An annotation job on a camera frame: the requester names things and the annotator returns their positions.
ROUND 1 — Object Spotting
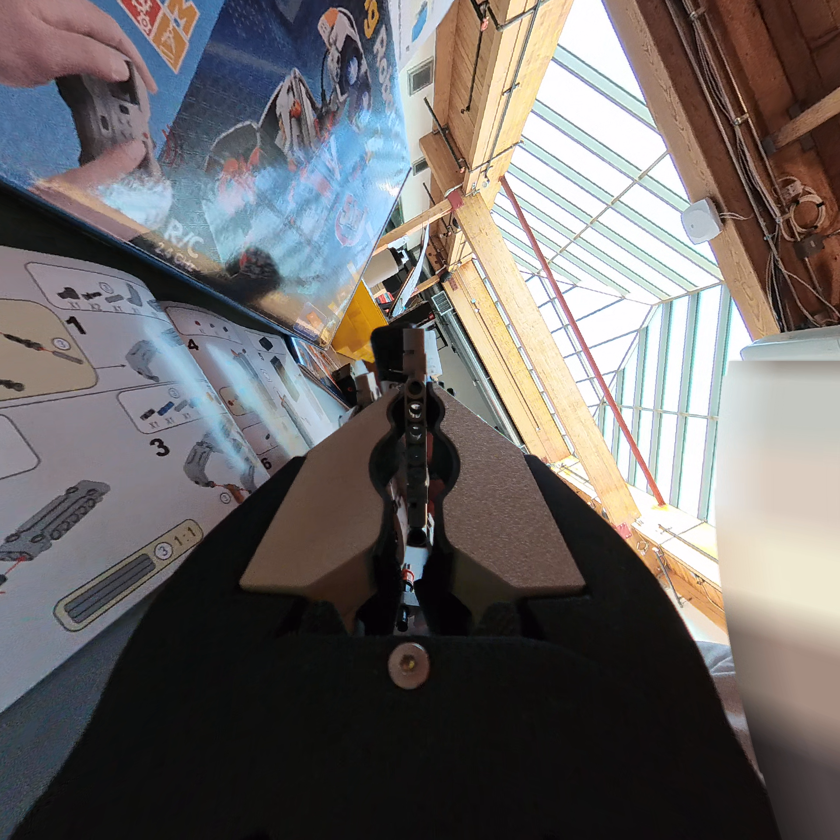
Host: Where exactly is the white sensor box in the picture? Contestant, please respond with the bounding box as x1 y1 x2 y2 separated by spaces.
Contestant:
680 197 725 245

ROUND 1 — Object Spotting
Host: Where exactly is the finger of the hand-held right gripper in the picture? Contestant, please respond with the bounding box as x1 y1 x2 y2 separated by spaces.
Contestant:
353 360 382 411

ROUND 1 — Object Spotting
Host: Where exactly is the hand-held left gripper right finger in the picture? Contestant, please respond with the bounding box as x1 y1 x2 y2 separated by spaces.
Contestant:
428 384 587 614

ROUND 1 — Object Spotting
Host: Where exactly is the grey toy beam arm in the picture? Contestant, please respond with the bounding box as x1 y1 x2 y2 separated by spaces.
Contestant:
387 328 437 634

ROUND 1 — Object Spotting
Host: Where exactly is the yellow plastic bin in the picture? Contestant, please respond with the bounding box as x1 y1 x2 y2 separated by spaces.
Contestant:
331 281 389 365

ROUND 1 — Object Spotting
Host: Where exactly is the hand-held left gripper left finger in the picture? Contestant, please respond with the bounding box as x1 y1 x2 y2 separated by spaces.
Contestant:
239 387 400 627

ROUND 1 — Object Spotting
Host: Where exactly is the large wooden ceiling beam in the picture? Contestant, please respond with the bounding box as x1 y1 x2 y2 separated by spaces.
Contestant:
420 0 641 526

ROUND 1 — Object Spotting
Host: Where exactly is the large blue toy box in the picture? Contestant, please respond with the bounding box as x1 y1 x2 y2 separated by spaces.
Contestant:
0 0 413 349

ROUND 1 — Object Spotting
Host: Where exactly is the white cable coil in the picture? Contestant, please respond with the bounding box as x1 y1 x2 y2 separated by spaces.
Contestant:
781 180 828 240

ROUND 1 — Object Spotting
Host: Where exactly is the white instruction booklet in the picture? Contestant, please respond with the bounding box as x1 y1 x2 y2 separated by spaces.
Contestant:
0 246 349 713

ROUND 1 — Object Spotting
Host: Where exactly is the wooden window sill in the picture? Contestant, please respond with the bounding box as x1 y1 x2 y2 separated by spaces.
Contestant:
558 459 729 631

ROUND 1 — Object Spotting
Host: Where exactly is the glass skylight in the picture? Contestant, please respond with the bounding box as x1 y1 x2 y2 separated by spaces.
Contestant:
489 0 752 522

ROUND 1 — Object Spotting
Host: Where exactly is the white paper roll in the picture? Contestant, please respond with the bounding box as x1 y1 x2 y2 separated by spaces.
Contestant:
364 252 403 296

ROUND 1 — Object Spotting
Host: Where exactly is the person's white shirt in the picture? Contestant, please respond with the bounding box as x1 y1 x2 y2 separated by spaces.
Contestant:
696 640 756 762

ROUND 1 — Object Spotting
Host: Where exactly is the grey desk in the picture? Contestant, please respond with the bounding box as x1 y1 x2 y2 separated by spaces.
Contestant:
0 184 368 840

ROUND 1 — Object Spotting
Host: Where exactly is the white projector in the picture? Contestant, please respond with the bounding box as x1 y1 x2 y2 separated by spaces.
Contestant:
740 327 840 362

